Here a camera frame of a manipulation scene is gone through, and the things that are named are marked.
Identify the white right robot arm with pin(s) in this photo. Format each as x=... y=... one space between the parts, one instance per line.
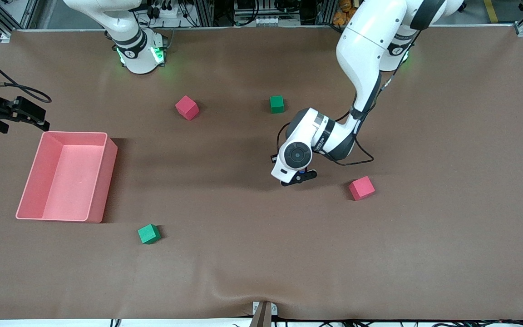
x=140 y=59

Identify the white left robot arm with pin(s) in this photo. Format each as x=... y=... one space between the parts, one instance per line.
x=366 y=45

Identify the pink plastic bin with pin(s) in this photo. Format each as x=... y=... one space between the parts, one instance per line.
x=75 y=190

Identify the pink foam cube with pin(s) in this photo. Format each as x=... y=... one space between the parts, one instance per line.
x=187 y=107
x=361 y=188

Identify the green foam cube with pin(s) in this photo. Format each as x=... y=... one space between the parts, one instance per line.
x=149 y=234
x=277 y=104

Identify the white power strip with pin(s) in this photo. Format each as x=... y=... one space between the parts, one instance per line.
x=169 y=11

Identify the white terminal strip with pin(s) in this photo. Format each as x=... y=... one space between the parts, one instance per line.
x=275 y=21

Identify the brown table cover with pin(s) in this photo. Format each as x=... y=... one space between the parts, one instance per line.
x=261 y=254

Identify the orange packets pile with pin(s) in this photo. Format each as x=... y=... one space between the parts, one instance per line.
x=345 y=5

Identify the aluminium frame post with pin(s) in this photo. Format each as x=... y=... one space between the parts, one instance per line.
x=205 y=11
x=326 y=11

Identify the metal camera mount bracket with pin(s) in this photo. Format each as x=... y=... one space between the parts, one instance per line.
x=263 y=315

